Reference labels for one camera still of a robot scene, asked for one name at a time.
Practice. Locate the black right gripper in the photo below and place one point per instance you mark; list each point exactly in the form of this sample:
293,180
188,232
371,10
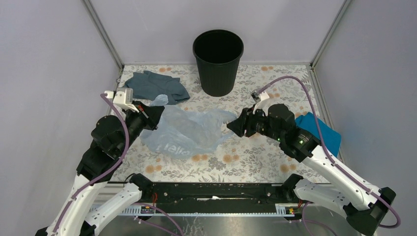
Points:
244,121

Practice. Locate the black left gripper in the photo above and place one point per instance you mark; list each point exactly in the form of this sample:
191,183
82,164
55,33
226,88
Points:
153,112

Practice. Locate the light blue plastic trash bag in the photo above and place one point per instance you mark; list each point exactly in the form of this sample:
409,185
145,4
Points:
182,134

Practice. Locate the black plastic trash bin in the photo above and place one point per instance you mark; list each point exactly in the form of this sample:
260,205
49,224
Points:
217,53

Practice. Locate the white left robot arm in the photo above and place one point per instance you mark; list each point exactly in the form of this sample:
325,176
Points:
112,137

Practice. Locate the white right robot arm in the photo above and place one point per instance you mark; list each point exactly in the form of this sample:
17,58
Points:
361,203

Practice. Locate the grey-blue crumpled cloth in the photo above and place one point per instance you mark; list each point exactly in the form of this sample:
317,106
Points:
148,85

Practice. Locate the floral patterned table mat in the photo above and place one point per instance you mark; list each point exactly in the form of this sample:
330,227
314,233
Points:
254,159

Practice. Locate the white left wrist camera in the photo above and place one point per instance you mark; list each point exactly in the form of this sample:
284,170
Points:
123,98

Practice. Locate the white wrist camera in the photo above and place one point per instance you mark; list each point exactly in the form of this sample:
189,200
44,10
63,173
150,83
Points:
123,98
260,99

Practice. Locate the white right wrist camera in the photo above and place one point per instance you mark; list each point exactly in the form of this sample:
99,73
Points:
260,99

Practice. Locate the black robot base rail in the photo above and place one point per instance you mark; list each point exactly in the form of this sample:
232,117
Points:
216,198

